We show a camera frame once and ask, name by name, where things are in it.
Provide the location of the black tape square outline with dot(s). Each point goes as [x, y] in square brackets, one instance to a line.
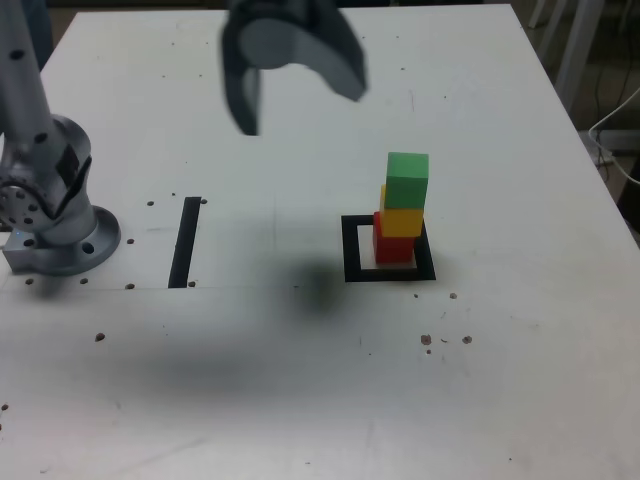
[350, 250]

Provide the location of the person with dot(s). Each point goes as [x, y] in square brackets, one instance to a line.
[44, 35]

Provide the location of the black tape strip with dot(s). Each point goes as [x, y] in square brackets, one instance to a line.
[184, 240]

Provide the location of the red cube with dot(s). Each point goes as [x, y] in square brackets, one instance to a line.
[394, 250]

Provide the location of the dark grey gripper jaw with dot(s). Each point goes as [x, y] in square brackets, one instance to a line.
[242, 95]

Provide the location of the white furniture legs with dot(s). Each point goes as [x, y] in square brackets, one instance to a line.
[575, 40]

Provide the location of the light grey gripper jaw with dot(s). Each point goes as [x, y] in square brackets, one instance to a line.
[325, 45]

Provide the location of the yellow cube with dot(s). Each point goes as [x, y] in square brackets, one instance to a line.
[402, 222]

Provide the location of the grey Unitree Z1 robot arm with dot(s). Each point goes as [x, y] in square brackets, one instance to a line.
[30, 150]

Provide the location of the green cube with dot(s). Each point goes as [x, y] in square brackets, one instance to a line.
[406, 180]

